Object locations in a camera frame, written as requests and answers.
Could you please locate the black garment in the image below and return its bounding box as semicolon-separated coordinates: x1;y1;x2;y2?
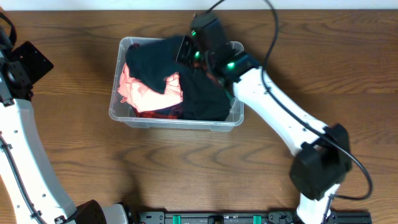
179;68;231;121

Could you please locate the dark teal garment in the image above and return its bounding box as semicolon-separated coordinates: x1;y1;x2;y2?
126;35;189;94

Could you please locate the red navy plaid shirt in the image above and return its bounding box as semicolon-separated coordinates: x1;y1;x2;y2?
132;104;183;119

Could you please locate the pink shirt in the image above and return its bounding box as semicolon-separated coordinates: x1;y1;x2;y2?
118;63;183;113

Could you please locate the green garment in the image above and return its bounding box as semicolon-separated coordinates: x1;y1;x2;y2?
225;90;234;101

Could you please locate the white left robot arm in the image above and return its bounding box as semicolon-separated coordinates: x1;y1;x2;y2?
1;14;130;224

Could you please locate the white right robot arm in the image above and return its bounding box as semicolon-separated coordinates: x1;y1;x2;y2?
177;12;352;223

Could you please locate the clear plastic storage bin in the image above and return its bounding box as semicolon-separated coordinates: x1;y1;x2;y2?
109;37;244;132

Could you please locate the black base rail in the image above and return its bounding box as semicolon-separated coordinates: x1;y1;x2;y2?
137;211;373;224

